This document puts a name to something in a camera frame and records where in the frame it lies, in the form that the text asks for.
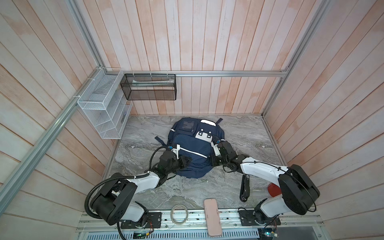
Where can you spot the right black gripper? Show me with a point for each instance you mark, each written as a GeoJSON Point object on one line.
{"type": "Point", "coordinates": [213, 160]}

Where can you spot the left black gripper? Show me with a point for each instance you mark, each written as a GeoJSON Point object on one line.
{"type": "Point", "coordinates": [183, 164]}

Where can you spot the navy blue student backpack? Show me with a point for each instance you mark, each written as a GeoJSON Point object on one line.
{"type": "Point", "coordinates": [195, 138]}

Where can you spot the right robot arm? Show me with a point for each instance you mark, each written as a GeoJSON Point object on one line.
{"type": "Point", "coordinates": [298, 192]}

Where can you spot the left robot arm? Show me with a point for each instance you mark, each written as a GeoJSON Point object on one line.
{"type": "Point", "coordinates": [111, 199]}

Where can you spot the black stapler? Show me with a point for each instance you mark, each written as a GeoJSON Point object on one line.
{"type": "Point", "coordinates": [245, 188]}

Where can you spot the clear tape roll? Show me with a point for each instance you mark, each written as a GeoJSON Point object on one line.
{"type": "Point", "coordinates": [179, 214]}

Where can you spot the red pen holder cup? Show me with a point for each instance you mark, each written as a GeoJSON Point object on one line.
{"type": "Point", "coordinates": [274, 190]}

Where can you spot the pink pencil case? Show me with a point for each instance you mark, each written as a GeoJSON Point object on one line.
{"type": "Point", "coordinates": [212, 218]}

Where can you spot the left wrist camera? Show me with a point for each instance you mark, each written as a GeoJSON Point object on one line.
{"type": "Point", "coordinates": [175, 148]}

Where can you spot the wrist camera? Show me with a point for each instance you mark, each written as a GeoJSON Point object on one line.
{"type": "Point", "coordinates": [215, 147]}
{"type": "Point", "coordinates": [175, 148]}

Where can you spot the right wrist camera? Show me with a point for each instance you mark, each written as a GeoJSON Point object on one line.
{"type": "Point", "coordinates": [215, 147]}

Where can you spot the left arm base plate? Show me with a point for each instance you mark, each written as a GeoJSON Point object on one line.
{"type": "Point", "coordinates": [151, 220]}

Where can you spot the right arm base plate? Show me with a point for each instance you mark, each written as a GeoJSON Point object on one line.
{"type": "Point", "coordinates": [249, 217]}

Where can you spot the black mesh wall basket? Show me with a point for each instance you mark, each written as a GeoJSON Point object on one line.
{"type": "Point", "coordinates": [149, 87]}

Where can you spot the aluminium mounting rail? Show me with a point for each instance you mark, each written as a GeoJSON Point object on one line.
{"type": "Point", "coordinates": [293, 227]}

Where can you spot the white wire mesh shelf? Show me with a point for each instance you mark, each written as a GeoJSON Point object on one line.
{"type": "Point", "coordinates": [104, 103]}

